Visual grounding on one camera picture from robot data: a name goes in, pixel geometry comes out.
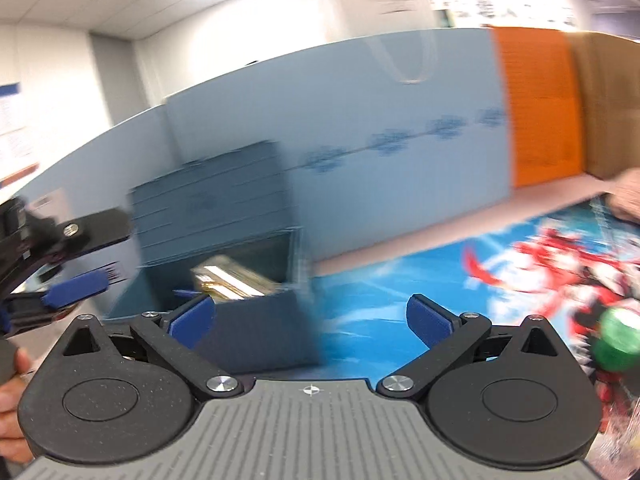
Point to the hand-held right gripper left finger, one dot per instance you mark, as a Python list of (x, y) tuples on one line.
[(192, 319)]

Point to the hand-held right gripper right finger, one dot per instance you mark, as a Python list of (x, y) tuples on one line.
[(429, 318)]

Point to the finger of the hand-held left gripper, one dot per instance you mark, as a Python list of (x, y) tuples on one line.
[(95, 227), (75, 287)]

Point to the clear glass perfume bottle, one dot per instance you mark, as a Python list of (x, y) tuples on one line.
[(235, 280)]

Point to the blue container-shaped storage box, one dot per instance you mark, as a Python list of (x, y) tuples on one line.
[(260, 330)]

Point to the person's left hand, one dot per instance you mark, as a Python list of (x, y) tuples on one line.
[(12, 420)]

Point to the printed blue and red desk mat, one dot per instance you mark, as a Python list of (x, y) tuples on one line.
[(400, 300)]

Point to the light blue carton with label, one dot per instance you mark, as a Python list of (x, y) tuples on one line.
[(90, 160)]

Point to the green plastic jar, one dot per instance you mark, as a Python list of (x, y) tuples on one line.
[(617, 340)]

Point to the clear plastic wrapper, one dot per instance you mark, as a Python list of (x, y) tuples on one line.
[(620, 435)]

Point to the large light blue carton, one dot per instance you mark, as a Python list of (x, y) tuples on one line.
[(360, 100)]

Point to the pink knitted cloth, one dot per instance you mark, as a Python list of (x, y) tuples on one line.
[(627, 195)]

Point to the orange cardboard box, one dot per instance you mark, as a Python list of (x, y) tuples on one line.
[(545, 110)]

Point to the brown cardboard box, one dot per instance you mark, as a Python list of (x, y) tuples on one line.
[(610, 105)]

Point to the white paper shopping bag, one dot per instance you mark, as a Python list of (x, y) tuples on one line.
[(380, 5)]

